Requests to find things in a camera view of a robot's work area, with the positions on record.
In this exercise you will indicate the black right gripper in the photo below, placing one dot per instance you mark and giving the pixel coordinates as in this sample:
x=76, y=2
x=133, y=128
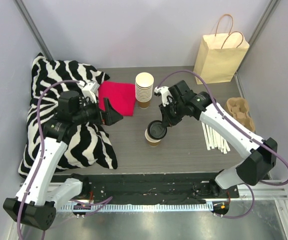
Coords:
x=167, y=113

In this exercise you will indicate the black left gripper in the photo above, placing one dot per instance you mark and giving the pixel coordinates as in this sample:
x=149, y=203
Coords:
x=104, y=116

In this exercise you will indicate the black plastic cup lid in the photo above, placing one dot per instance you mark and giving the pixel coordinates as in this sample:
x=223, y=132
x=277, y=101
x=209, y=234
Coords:
x=157, y=129

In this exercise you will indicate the brown paper coffee cup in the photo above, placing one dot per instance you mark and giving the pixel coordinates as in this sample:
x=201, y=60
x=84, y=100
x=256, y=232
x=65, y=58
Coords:
x=151, y=142

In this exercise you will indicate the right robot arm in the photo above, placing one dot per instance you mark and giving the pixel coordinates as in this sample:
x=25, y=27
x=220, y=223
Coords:
x=257, y=153

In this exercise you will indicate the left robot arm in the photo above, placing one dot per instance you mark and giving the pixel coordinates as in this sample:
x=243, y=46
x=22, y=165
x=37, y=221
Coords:
x=33, y=205

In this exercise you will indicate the pink folded cloth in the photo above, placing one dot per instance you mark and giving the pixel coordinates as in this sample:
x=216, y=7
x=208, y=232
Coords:
x=121, y=96

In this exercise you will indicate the zebra print pillow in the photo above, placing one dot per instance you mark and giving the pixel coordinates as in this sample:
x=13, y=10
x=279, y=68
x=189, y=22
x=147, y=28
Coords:
x=89, y=143

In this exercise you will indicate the stack of brown paper cups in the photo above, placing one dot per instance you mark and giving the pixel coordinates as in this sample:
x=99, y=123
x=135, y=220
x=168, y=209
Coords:
x=144, y=89

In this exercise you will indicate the white wrapped straw bundle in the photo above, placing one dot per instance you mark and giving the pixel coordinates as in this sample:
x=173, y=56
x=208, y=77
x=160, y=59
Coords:
x=214, y=140

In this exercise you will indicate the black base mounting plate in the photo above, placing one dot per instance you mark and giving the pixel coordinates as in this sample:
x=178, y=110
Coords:
x=155, y=188

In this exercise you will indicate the brown pulp cup carrier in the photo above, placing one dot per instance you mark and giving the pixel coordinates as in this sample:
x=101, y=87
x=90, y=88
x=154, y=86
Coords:
x=238, y=108

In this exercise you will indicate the brown paper bag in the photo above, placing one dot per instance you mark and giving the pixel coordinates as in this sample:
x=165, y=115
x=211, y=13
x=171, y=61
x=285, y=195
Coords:
x=220, y=55

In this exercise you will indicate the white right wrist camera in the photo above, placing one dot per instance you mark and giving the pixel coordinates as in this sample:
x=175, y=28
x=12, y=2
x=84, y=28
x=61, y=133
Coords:
x=164, y=93

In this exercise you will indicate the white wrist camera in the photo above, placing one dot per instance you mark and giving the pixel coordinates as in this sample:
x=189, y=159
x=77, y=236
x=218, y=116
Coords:
x=90, y=90
x=164, y=93

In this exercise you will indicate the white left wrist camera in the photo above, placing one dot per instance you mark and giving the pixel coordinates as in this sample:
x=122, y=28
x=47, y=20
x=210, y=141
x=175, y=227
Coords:
x=90, y=90

